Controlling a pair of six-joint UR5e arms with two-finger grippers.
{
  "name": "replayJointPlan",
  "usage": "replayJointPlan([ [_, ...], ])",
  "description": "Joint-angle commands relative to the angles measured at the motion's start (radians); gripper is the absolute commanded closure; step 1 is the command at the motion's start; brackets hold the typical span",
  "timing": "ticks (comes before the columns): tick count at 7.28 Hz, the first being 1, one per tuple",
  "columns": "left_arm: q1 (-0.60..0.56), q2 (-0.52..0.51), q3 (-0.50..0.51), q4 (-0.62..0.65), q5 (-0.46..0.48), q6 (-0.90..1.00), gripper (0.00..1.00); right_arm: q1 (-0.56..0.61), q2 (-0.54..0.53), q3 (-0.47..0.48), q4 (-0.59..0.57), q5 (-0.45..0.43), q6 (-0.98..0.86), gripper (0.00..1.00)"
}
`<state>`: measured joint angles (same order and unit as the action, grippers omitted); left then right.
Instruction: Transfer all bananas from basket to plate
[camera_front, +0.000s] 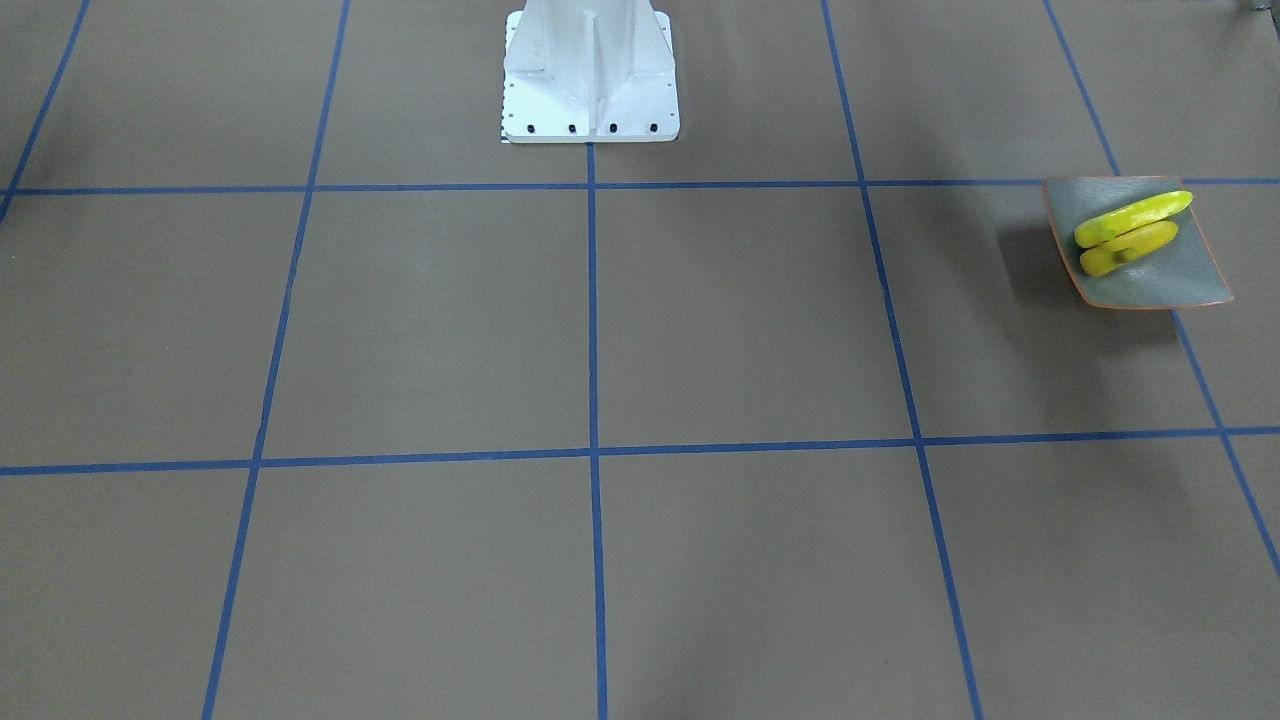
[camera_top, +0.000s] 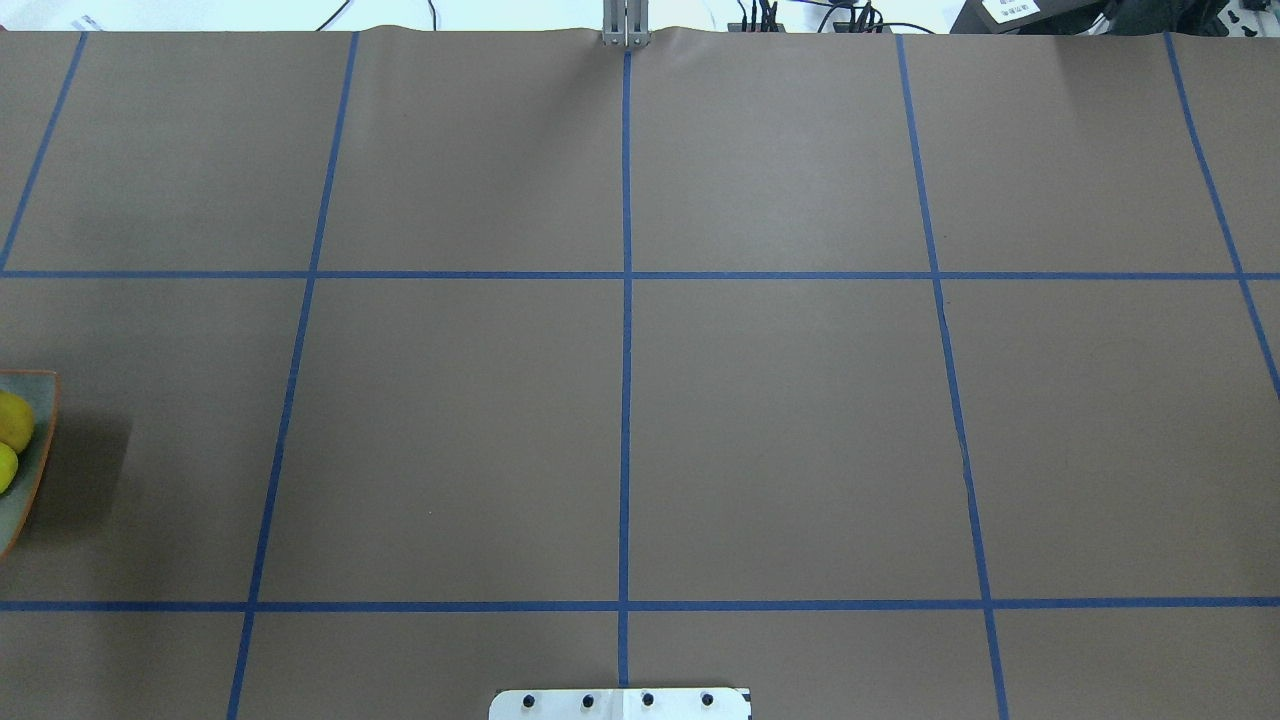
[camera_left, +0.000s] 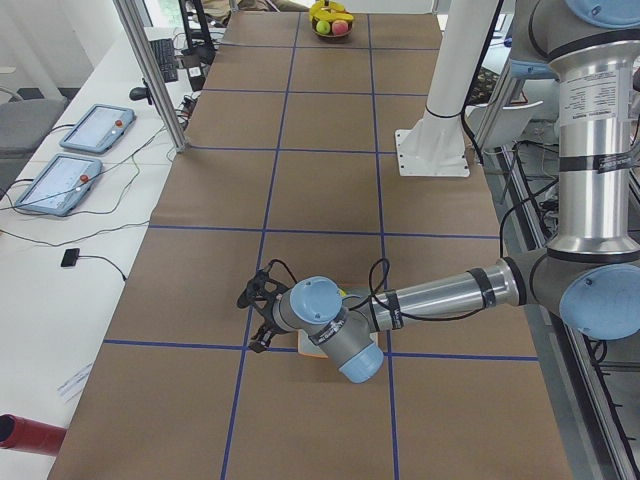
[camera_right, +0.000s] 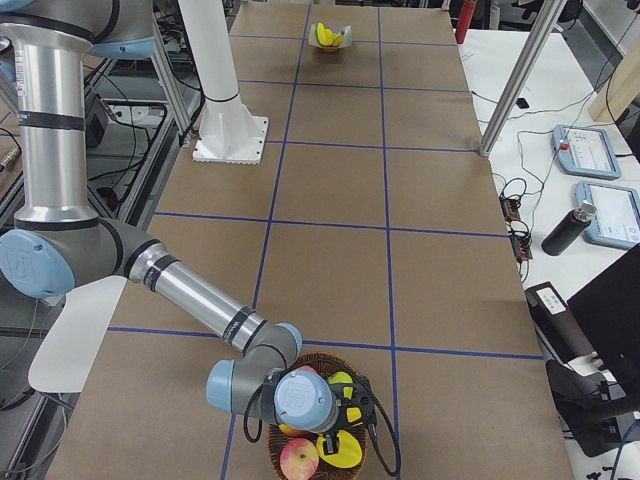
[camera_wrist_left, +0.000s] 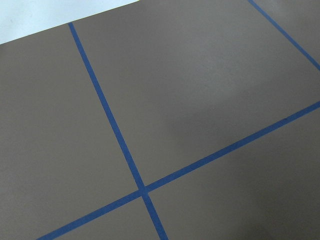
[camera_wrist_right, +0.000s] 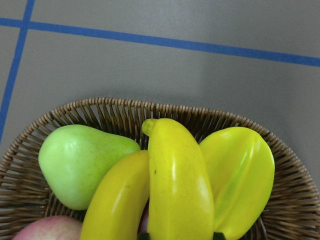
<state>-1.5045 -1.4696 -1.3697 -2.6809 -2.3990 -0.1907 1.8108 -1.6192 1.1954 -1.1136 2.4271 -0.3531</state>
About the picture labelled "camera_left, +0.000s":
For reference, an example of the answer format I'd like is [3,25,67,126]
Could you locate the aluminium frame post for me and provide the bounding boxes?
[113,0,187,153]

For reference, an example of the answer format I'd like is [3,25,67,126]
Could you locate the black keyboard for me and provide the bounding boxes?
[149,38,179,83]

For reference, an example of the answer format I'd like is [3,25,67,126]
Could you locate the red cylinder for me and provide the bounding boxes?
[1,414,67,456]

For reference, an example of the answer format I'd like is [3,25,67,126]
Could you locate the pink red apple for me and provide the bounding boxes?
[331,20,350,37]

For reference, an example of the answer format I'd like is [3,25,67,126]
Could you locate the grey square plate orange rim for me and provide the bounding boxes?
[295,283,387,360]

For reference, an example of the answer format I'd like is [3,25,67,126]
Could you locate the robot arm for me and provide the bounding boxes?
[237,1,639,383]

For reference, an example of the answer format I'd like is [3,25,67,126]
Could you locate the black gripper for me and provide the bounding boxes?
[248,295,288,353]

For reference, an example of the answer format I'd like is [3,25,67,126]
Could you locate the small black box device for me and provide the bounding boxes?
[60,248,80,268]

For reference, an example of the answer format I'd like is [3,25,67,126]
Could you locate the brown wicker basket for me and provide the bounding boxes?
[311,17,353,40]

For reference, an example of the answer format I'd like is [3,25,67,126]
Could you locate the blue teach pendant tablet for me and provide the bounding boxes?
[59,104,136,154]

